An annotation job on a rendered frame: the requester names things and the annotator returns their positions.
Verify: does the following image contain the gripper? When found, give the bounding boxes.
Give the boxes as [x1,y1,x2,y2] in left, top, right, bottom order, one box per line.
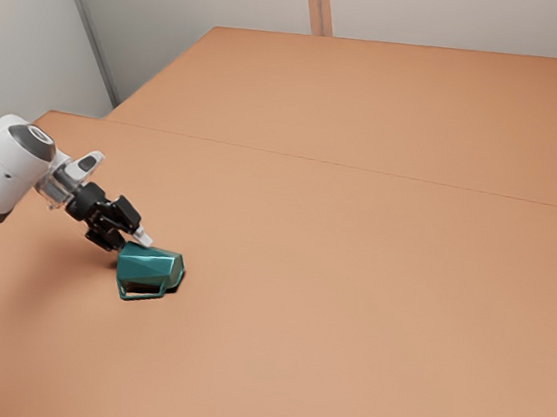
[63,179,160,258]

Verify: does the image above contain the teal faceted mug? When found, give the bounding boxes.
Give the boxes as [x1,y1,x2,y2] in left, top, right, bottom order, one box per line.
[112,240,189,308]

